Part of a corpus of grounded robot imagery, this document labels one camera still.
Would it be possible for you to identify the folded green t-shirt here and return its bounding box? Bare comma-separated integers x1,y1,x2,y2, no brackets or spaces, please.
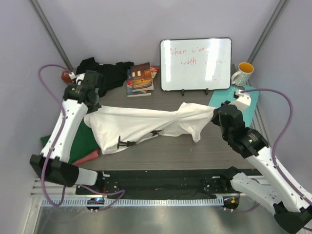
40,121,99,164

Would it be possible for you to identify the red Treehouse book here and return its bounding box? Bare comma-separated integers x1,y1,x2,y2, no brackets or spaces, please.
133,66,159,91

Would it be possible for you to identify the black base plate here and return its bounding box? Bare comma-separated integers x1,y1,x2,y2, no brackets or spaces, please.
76,167,241,200

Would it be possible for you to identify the white t-shirt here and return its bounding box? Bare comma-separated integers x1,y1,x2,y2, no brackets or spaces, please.
84,102,214,155

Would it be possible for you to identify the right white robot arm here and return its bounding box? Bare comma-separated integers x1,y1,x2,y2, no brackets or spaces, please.
212,102,312,234

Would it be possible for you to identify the red cube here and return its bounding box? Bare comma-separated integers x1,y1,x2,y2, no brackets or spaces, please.
61,71,74,83

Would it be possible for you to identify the aluminium frame post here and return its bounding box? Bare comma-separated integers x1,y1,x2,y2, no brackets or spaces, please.
29,0,73,70
247,0,290,64

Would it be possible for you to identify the brown Edward Tulane book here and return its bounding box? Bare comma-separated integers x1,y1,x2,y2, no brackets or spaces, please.
130,62,154,92

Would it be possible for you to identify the white mug yellow inside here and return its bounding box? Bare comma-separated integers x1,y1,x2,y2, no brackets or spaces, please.
231,62,254,87

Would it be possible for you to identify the white whiteboard with writing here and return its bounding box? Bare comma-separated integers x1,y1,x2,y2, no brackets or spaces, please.
160,38,232,91

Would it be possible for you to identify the blue Nineteen Eighty-Four book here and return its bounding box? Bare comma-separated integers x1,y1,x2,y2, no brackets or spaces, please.
127,70,152,98

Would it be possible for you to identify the teal cutting board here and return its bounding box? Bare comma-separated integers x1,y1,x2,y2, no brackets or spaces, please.
208,86,259,127

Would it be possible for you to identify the right aluminium frame post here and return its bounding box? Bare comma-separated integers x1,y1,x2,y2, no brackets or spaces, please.
247,0,290,64

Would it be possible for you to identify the left aluminium frame post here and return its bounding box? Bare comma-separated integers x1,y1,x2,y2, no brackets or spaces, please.
29,0,73,70

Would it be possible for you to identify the folded pink t-shirt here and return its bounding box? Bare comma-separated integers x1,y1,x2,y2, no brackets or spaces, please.
73,150,99,166

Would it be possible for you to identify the slotted cable duct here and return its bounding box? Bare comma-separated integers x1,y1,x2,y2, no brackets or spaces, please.
40,197,224,208

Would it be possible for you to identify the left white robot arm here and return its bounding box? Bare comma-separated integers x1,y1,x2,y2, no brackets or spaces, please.
30,71,104,195

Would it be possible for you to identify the black t-shirt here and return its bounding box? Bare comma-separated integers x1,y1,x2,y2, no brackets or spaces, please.
76,57,134,97

